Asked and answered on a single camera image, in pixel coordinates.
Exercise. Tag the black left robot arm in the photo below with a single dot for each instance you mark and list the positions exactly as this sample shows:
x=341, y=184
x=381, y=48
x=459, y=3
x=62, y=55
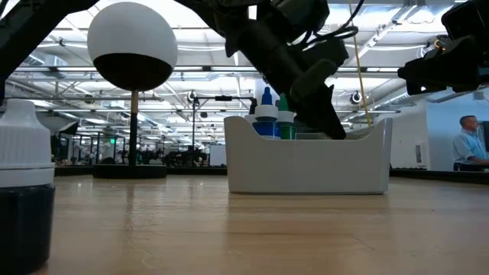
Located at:
x=38, y=30

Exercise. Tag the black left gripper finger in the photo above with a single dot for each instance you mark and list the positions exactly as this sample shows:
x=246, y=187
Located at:
x=315, y=78
x=324, y=114

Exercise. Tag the large blue food coloring bottle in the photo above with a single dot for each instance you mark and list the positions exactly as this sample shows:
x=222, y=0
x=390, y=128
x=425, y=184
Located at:
x=266, y=114

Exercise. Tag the small white-capped dropper bottle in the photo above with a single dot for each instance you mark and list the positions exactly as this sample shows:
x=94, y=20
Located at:
x=23, y=145

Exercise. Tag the grey plastic bin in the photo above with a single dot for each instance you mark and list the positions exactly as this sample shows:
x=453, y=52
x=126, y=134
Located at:
x=305, y=168

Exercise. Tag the large green food coloring bottle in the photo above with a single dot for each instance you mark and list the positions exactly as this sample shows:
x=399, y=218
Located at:
x=285, y=131

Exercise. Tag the person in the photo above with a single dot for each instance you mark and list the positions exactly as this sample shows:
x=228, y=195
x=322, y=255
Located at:
x=468, y=145

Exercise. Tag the white globe table lamp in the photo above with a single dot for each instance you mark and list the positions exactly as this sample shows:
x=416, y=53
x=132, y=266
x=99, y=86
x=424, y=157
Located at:
x=130, y=34

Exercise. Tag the distant robot workstation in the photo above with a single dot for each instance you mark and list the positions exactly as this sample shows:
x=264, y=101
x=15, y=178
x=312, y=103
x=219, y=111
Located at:
x=99, y=153

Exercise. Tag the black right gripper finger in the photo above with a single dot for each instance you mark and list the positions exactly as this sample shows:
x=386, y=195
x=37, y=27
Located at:
x=451, y=68

